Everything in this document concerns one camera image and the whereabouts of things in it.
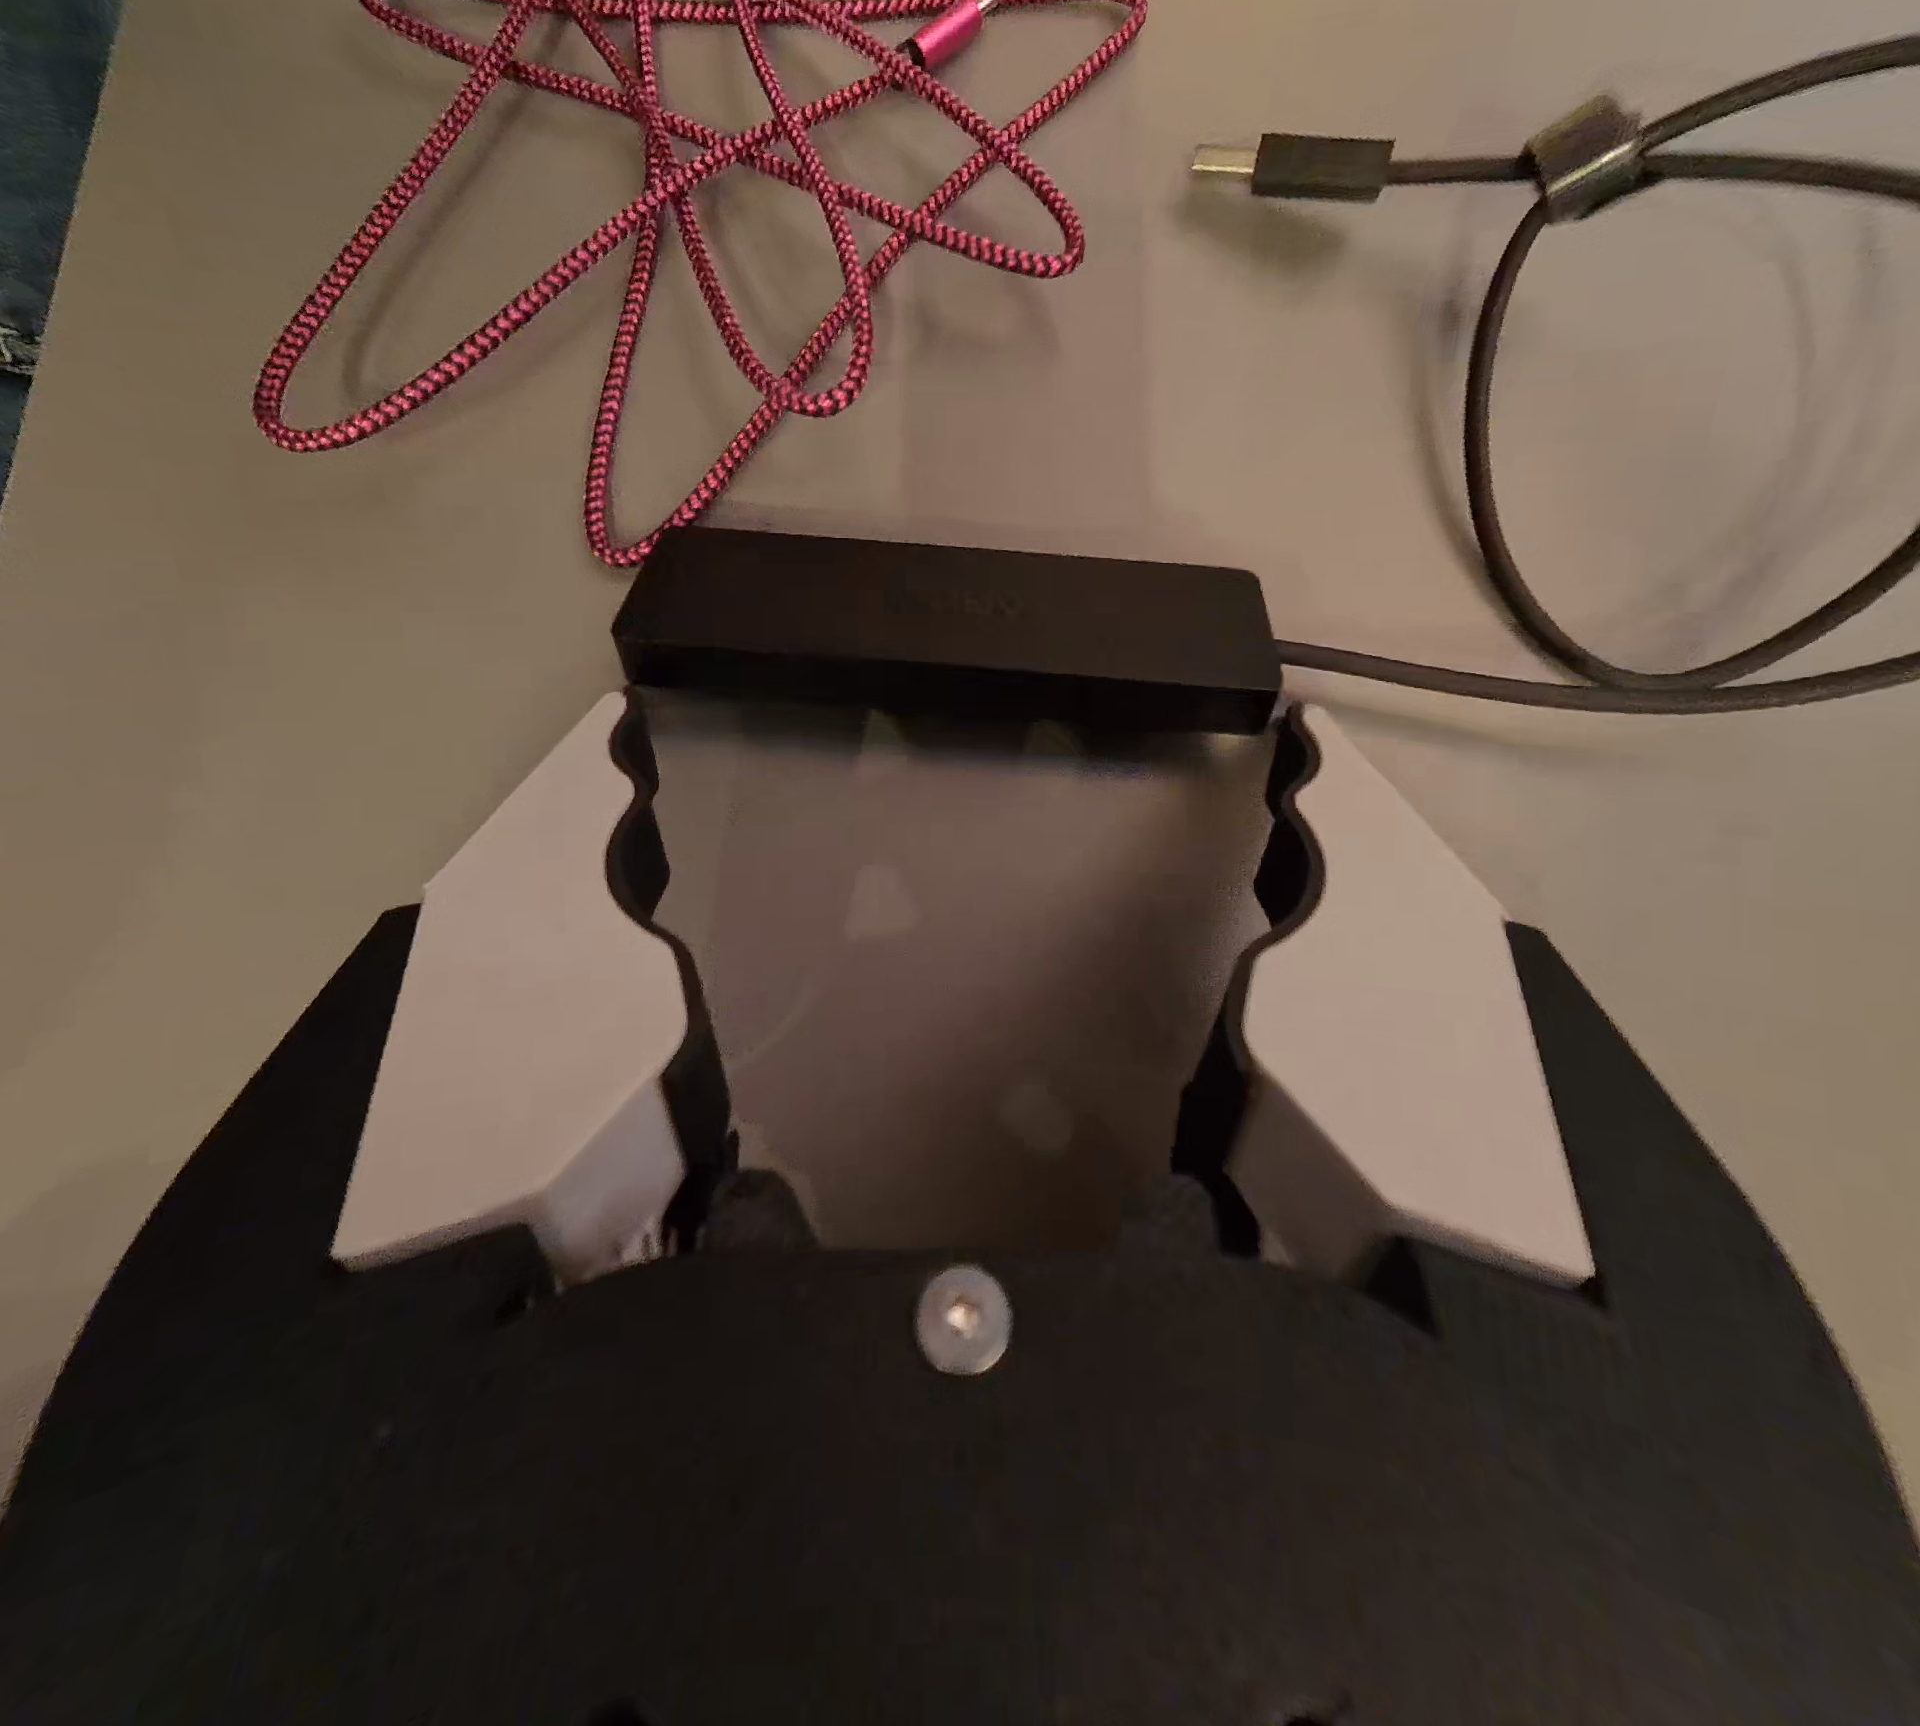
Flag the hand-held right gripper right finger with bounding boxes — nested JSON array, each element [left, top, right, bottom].
[[1174, 700, 1597, 1295]]

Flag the black usb hub with cable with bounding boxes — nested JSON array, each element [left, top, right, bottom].
[[612, 30, 1920, 742]]

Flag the person's jeans legs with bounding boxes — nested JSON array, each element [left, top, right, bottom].
[[0, 0, 165, 498]]

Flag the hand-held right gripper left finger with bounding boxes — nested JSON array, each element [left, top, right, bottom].
[[331, 689, 740, 1295]]

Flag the pink braided usb cable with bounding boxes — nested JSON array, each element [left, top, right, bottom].
[[254, 0, 1150, 570]]

